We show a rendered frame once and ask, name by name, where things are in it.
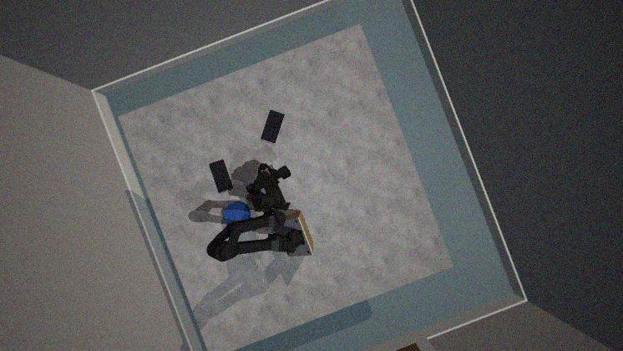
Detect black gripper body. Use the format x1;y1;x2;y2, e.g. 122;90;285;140
246;165;291;195

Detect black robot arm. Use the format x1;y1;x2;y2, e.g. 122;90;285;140
206;171;305;262

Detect french press coffee maker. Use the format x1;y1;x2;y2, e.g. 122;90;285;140
257;160;277;176

